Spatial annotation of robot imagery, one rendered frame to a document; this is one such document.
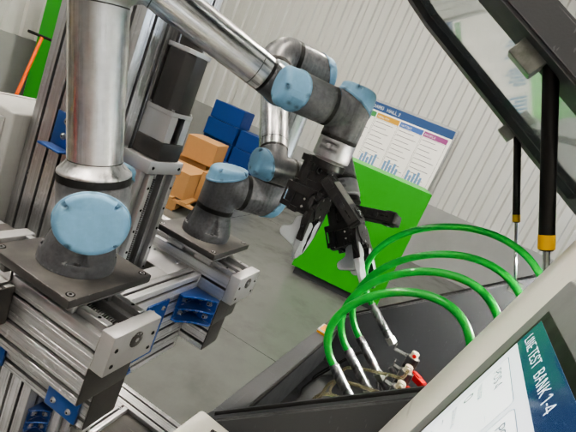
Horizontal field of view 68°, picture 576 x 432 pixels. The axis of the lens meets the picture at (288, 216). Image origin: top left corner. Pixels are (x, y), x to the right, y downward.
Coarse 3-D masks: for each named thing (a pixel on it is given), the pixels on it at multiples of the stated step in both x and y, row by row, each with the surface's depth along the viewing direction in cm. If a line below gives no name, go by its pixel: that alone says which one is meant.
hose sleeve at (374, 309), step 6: (372, 306) 93; (372, 312) 93; (378, 312) 93; (378, 318) 93; (378, 324) 93; (384, 324) 92; (384, 330) 92; (390, 330) 93; (384, 336) 93; (390, 336) 92
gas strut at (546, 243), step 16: (544, 80) 50; (544, 96) 50; (544, 112) 50; (544, 128) 50; (544, 144) 51; (544, 160) 51; (544, 176) 51; (544, 192) 51; (544, 208) 51; (544, 224) 51; (544, 240) 51; (544, 256) 52
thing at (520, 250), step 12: (420, 228) 88; (432, 228) 87; (444, 228) 86; (456, 228) 85; (468, 228) 84; (480, 228) 84; (384, 240) 92; (396, 240) 91; (504, 240) 82; (372, 252) 93
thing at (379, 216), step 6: (360, 210) 96; (366, 210) 95; (372, 210) 94; (378, 210) 94; (366, 216) 95; (372, 216) 94; (378, 216) 93; (384, 216) 93; (390, 216) 92; (396, 216) 92; (378, 222) 96; (384, 222) 93; (390, 222) 92; (396, 222) 92
